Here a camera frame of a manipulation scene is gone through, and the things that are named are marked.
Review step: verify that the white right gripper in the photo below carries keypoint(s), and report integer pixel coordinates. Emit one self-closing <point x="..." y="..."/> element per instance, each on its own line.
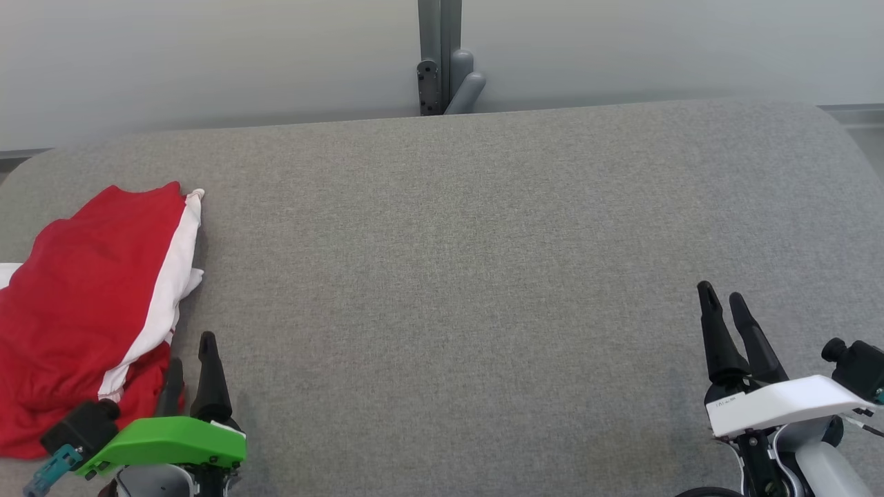
<point x="780" y="404"/>

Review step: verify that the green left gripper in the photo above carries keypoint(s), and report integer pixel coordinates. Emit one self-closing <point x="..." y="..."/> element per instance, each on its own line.
<point x="173" y="438"/>

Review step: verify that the red and white jersey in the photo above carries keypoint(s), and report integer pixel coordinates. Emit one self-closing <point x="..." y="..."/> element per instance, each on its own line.
<point x="76" y="290"/>

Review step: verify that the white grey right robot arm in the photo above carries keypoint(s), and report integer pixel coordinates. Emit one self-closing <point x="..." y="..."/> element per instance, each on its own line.
<point x="822" y="462"/>

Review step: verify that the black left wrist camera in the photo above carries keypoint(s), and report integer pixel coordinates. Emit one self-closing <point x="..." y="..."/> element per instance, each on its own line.
<point x="79" y="428"/>

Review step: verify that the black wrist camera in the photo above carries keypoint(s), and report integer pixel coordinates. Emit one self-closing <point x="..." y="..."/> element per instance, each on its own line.
<point x="79" y="428"/>
<point x="860" y="366"/>

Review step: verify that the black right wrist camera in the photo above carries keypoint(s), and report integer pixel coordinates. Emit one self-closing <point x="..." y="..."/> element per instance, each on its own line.
<point x="860" y="366"/>

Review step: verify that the grey rounded post foot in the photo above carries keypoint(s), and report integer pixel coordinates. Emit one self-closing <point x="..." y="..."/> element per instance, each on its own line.
<point x="466" y="86"/>

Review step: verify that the grey metal partition post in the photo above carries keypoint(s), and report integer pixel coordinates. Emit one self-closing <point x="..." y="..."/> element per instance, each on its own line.
<point x="434" y="34"/>

